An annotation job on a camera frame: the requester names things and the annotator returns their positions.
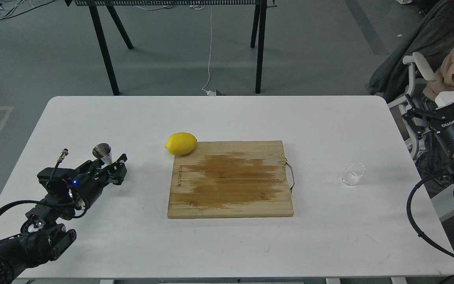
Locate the yellow lemon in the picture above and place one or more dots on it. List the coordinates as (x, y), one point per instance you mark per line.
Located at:
(181, 143)

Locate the wooden cutting board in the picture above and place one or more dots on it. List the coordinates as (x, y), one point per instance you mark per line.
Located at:
(231, 179)

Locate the small clear glass cup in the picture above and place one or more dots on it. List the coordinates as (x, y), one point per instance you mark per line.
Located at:
(353, 173)

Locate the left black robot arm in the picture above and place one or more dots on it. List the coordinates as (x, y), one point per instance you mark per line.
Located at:
(41, 238)

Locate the black metal frame table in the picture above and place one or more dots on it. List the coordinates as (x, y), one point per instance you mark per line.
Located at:
(174, 34)

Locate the steel double jigger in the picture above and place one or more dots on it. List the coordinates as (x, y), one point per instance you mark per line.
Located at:
(103, 152)

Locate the white office chair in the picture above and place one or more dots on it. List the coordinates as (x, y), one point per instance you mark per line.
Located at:
(418, 67)

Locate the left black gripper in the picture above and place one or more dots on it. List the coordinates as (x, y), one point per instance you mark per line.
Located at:
(86, 184)

